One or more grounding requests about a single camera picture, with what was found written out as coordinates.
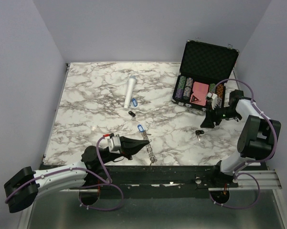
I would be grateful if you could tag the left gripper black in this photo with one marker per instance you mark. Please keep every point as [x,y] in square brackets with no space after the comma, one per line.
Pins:
[129,146]

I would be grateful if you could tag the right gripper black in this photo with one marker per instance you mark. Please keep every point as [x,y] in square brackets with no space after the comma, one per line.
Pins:
[210,117]

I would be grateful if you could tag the black white tag key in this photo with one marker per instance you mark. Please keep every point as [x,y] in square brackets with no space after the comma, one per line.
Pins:
[198,133]

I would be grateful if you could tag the metal keyring disc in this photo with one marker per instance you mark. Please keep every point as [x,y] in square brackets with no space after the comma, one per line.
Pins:
[148,146]

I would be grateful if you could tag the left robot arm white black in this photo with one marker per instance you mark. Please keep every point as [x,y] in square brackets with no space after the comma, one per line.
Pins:
[90,172]

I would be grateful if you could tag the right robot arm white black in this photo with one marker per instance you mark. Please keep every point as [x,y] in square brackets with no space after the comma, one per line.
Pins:
[257,141]

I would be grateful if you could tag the blue tag key front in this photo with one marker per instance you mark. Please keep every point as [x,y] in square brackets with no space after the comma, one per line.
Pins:
[141,128]

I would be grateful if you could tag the red playing cards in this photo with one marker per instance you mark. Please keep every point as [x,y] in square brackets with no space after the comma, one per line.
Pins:
[199,92]

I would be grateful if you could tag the orange black chip stack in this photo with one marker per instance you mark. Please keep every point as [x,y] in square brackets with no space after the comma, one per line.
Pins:
[220,95]

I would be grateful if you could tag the black glossy tag key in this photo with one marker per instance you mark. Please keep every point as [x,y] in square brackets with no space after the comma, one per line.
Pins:
[133,115]

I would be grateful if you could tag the purple green chip stack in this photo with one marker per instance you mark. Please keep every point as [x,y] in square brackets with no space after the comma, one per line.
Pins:
[180,88]

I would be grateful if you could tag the purple grey chip stack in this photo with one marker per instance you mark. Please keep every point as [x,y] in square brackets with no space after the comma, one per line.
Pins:
[187,88]

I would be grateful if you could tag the blue tag key by microphone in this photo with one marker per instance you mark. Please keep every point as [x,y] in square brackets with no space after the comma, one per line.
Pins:
[134,102]

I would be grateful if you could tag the black poker chip case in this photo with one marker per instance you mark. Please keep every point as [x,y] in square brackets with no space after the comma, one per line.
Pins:
[205,63]

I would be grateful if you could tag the white microphone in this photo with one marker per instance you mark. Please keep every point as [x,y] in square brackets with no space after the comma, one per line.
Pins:
[130,87]

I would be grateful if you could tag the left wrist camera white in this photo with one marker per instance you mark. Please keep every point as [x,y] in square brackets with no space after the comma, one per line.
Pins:
[114,144]

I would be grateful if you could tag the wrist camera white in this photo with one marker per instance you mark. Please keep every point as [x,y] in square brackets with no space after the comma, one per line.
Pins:
[114,144]
[211,99]

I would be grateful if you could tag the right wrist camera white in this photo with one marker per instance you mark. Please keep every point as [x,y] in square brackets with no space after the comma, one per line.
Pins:
[211,99]

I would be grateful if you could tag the black mounting rail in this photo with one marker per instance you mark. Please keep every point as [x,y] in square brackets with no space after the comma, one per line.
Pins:
[172,182]

